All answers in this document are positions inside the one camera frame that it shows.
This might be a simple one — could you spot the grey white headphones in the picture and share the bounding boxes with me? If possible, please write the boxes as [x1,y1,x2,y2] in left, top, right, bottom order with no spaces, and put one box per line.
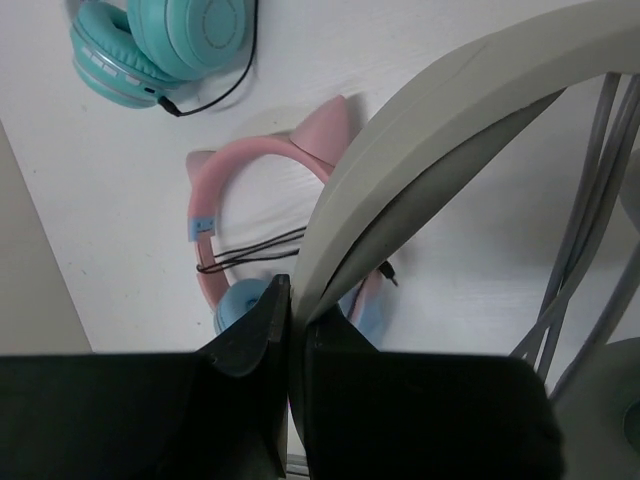
[289,1,639,479]

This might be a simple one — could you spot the teal white cat-ear headphones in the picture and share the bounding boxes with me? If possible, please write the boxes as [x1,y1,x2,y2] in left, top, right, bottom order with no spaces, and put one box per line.
[69,1,259,118]

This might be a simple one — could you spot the pink blue cat-ear headphones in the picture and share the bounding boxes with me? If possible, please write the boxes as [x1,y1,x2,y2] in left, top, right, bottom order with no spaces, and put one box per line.
[185,95,401,351]

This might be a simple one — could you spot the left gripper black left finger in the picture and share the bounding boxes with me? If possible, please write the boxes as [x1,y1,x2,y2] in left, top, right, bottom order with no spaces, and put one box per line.
[1,275,290,479]

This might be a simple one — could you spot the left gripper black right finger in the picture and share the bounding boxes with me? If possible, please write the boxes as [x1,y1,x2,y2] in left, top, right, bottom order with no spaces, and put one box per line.
[290,308,565,479]

